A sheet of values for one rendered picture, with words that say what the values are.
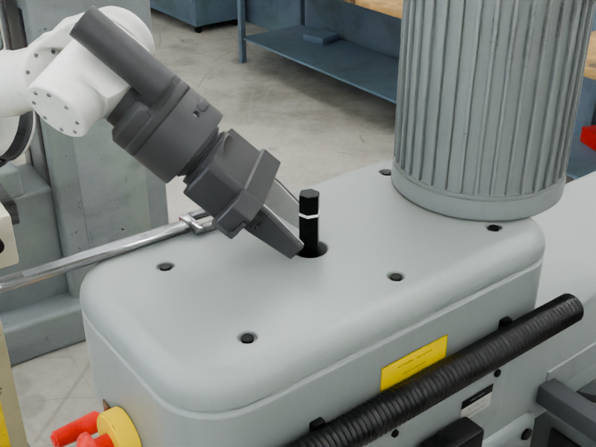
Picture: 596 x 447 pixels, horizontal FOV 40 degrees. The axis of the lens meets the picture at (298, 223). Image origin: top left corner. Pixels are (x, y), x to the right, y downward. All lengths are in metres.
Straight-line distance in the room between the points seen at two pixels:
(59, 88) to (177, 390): 0.28
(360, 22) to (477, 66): 6.41
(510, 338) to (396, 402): 0.16
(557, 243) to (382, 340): 0.44
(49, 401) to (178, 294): 2.89
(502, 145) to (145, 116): 0.37
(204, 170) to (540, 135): 0.35
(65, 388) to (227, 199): 2.96
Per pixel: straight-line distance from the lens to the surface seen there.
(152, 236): 0.86
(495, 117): 0.86
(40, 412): 3.61
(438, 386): 0.82
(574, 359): 1.14
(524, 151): 0.89
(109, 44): 0.75
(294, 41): 7.23
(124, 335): 0.75
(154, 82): 0.75
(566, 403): 1.09
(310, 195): 0.81
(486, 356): 0.86
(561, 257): 1.13
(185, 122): 0.77
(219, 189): 0.78
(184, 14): 8.39
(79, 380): 3.72
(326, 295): 0.77
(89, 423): 0.93
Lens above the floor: 2.33
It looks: 29 degrees down
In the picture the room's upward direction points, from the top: straight up
